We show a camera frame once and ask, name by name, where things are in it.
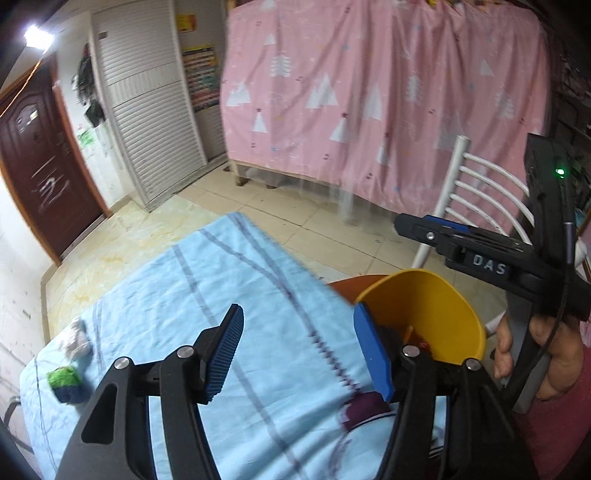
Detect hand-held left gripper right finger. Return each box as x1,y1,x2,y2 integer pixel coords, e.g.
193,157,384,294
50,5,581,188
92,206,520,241
353,302,539,480

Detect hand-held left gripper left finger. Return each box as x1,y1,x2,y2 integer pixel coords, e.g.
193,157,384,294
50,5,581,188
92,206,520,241
55,304,245,480

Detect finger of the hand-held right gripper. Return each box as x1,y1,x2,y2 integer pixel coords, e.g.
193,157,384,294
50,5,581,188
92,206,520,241
394,213,532,253

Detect yellow plastic basin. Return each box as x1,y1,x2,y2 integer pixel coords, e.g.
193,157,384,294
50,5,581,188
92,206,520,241
360,270,487,365

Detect person's right forearm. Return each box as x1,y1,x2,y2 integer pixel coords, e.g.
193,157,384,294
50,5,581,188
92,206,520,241
508,383,591,480

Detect person's right hand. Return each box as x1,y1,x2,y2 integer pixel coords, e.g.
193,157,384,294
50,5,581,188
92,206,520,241
490,314,583,401

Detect white metal chair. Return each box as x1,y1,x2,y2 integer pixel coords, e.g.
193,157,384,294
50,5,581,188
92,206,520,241
411,135,534,333

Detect light blue striped sheet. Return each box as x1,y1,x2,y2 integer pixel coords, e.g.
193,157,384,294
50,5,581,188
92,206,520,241
18,212,448,480

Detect cluttered dark shelf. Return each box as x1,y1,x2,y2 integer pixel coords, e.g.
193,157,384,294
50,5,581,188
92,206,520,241
549,41,591,222

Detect beige crumpled cloth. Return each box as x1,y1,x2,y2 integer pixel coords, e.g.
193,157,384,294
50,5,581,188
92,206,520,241
59,318,94,361

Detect pink tree print curtain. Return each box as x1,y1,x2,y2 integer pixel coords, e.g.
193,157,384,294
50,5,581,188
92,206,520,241
221,0,552,232

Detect white louvered wardrobe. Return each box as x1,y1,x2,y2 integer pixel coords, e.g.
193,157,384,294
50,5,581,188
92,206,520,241
90,0,229,213

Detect dark brown door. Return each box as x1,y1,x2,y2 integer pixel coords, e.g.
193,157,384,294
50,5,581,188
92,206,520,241
0,53,112,266

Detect black hanging bag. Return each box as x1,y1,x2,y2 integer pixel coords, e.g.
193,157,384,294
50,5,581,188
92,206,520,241
84,100,107,128

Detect ceiling lamp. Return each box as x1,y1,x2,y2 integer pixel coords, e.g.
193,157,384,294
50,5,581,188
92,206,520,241
23,23,56,51

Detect colourful wall chart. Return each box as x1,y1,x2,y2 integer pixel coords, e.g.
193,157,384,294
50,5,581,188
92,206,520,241
181,45,220,112

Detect dark hanging straps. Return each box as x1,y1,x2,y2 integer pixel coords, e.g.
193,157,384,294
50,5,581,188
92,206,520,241
71,44,96,100

